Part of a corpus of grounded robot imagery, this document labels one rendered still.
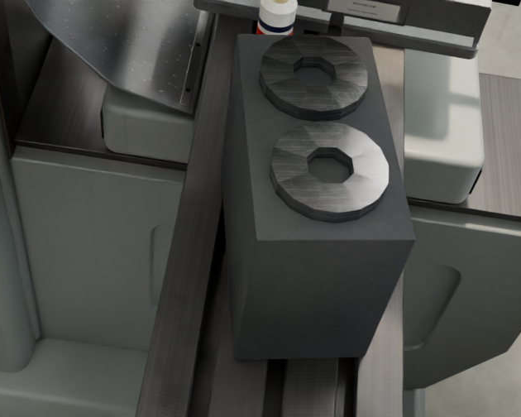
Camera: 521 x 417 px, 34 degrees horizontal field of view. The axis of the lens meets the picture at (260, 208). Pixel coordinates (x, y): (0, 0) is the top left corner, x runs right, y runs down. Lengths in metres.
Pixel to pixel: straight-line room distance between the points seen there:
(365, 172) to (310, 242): 0.07
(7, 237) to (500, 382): 1.09
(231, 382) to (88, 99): 0.59
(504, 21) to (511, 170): 1.47
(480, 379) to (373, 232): 1.29
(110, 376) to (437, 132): 0.75
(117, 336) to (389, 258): 0.96
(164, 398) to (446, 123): 0.58
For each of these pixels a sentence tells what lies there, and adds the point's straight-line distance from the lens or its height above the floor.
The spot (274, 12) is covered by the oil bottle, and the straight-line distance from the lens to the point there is 0.95.
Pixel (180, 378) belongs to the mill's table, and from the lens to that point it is 0.76.
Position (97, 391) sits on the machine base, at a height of 0.20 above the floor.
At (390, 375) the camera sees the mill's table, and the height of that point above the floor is 0.92.
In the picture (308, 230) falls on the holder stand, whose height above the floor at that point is 1.11.
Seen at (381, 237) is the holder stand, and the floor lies 1.10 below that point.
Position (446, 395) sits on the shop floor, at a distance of 1.87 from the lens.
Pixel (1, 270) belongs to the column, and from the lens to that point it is 1.36.
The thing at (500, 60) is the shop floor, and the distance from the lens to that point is 2.57.
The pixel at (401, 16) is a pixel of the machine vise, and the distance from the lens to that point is 1.06.
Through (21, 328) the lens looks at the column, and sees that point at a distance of 1.51.
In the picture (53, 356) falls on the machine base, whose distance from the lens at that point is 1.59.
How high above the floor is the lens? 1.60
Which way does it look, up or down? 52 degrees down
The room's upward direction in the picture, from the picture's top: 10 degrees clockwise
